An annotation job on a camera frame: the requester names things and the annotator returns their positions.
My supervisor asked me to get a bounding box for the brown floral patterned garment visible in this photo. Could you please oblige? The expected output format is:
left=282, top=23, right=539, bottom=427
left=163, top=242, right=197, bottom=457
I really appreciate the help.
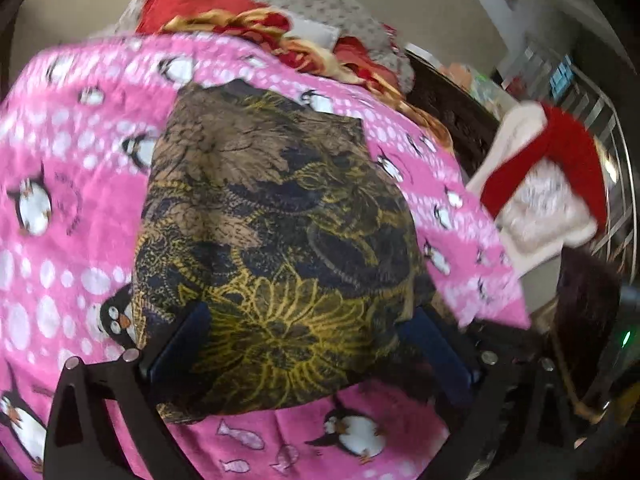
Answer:
left=131, top=80, right=435, bottom=424

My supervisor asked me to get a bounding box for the dark wooden headboard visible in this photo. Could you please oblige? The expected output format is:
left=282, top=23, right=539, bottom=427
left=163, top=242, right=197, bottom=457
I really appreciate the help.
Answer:
left=407, top=51, right=499, bottom=179

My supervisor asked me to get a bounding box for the red cloth on chair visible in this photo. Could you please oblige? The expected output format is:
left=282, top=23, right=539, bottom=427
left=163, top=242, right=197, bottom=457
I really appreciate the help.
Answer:
left=480, top=102, right=608, bottom=234

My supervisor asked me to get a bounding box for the pink penguin blanket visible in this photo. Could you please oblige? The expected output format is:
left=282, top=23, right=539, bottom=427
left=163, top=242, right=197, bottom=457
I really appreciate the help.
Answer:
left=1, top=35, right=529, bottom=479

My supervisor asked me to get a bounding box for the white pillow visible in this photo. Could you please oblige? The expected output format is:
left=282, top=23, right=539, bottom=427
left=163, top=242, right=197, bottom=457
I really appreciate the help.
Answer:
left=286, top=14, right=341, bottom=51

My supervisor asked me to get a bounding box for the red gold crumpled blanket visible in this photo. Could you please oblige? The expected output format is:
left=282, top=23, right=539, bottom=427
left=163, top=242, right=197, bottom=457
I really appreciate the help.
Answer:
left=136, top=0, right=454, bottom=154

